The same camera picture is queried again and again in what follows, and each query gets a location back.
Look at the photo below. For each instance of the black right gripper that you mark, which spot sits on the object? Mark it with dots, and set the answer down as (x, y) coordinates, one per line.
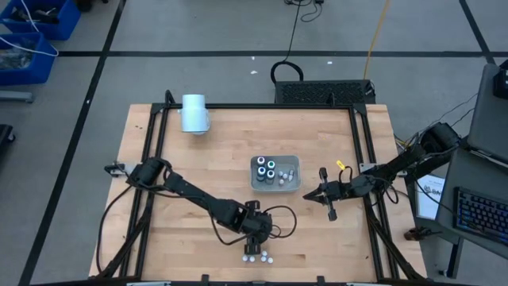
(339, 189)

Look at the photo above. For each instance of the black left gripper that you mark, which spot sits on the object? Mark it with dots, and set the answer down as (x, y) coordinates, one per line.
(242, 220)

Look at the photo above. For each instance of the light grey plastic bin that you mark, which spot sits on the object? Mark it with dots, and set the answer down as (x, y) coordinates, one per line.
(293, 186)

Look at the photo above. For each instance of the small purple coloring bottle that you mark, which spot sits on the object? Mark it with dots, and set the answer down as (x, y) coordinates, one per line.
(291, 175)

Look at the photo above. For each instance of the large green-tipped coloring bottle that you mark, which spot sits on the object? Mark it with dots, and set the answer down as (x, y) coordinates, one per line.
(271, 164)

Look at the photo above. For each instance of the large blue-tipped coloring bottle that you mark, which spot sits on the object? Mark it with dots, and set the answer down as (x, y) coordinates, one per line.
(261, 171)

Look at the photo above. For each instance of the large purple-tipped coloring bottle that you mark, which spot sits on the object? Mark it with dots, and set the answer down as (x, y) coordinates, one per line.
(260, 160)

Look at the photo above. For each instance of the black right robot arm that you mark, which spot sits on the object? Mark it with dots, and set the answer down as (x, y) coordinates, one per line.
(397, 167)

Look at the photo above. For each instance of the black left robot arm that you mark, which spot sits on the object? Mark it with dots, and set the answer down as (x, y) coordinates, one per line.
(190, 192)

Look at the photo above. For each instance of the yellow tape tag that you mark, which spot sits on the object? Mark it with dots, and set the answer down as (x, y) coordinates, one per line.
(340, 164)

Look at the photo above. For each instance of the black vented computer box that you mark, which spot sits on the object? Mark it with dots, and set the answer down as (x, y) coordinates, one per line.
(317, 92)

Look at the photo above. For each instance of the black table clamp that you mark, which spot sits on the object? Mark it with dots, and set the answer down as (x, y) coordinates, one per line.
(416, 234)

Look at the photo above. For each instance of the white printed paper sheet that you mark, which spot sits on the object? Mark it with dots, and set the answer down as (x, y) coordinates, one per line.
(426, 202)

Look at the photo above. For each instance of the backlit black keyboard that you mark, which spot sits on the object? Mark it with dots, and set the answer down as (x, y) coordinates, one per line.
(480, 216)

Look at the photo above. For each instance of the grey workstation cart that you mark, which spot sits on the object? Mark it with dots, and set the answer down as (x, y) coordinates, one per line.
(492, 119)

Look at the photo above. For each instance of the black desktop device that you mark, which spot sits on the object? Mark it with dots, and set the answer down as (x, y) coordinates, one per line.
(502, 81)

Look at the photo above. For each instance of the blue plastic storage crate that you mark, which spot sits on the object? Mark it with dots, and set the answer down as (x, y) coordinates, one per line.
(39, 71)
(63, 24)

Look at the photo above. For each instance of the black floor object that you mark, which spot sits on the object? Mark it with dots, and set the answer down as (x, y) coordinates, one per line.
(5, 137)

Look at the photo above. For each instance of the grey metal bar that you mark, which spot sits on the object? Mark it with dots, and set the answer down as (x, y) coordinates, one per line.
(16, 97)

